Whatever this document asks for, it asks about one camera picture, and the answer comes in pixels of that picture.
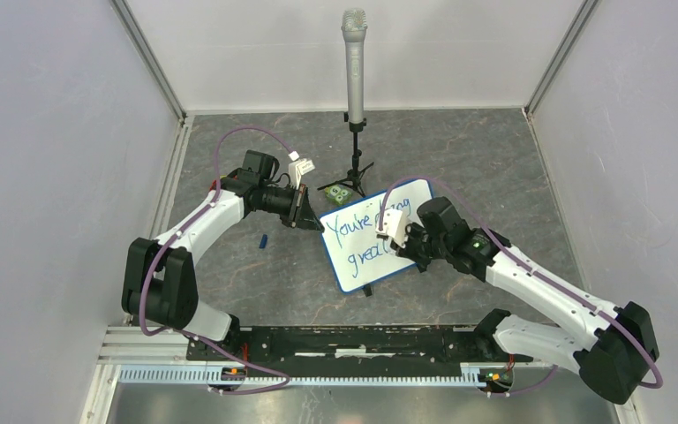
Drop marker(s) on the blue marker cap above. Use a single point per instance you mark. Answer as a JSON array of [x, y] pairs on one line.
[[263, 241]]

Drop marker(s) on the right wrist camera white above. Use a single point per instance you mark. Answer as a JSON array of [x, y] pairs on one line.
[[393, 226]]

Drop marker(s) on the green toy block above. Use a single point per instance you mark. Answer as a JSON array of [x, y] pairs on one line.
[[338, 194]]

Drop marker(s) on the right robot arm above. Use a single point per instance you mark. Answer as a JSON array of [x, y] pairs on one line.
[[612, 349]]

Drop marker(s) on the silver microphone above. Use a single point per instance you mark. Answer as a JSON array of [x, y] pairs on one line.
[[354, 28]]

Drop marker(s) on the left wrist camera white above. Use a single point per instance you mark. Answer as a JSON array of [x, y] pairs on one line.
[[298, 167]]

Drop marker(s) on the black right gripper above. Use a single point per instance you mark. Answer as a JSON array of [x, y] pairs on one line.
[[410, 229]]

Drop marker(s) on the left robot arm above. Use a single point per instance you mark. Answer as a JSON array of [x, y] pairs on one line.
[[160, 281]]

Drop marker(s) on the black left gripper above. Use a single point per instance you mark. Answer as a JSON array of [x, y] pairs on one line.
[[300, 213]]

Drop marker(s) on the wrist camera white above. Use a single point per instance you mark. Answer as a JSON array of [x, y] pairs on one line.
[[393, 226], [298, 167]]

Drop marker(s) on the blue framed whiteboard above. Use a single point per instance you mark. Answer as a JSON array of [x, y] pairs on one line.
[[357, 256]]

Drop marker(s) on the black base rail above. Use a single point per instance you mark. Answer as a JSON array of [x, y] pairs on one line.
[[366, 351]]

